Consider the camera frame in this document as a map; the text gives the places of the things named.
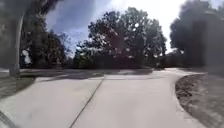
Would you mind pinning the shaded grass strip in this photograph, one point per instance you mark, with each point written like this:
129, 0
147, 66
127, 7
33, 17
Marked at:
13, 85

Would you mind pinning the bare mulch ground patch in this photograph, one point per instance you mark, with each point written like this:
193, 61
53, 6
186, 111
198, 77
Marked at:
206, 96

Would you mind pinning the thick grey tree trunk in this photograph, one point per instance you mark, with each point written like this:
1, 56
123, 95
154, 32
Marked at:
16, 46

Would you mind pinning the dark trees beside building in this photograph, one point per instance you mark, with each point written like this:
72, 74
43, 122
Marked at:
196, 36

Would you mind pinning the pale concrete path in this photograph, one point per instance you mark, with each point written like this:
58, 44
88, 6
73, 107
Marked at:
126, 100

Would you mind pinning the large dark tree clump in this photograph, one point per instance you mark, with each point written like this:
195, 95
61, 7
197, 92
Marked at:
123, 40

